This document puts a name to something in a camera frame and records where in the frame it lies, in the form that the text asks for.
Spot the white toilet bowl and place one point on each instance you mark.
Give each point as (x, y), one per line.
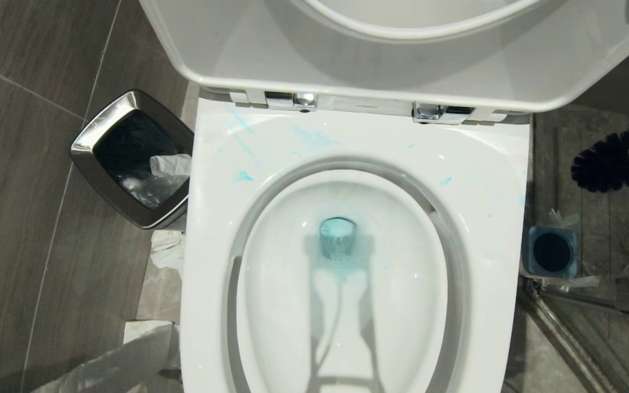
(358, 142)

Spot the white toilet lid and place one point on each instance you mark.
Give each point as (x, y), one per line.
(271, 49)

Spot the white toilet seat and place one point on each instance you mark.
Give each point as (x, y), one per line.
(413, 24)

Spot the blue toilet brush holder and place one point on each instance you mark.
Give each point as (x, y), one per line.
(552, 252)

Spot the black toilet brush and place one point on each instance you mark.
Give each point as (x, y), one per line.
(609, 162)

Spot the chrome lid hinge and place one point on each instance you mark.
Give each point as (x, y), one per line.
(291, 100)
(439, 111)

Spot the crumpled white tissue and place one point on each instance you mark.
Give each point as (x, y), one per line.
(171, 165)

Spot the crumpled white paper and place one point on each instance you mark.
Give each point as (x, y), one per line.
(168, 248)

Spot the black bin liner bag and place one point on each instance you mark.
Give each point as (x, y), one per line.
(129, 147)

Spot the steel waste bin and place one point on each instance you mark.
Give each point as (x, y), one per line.
(86, 143)

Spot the white plastic sheet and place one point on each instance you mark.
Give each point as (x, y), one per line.
(129, 357)

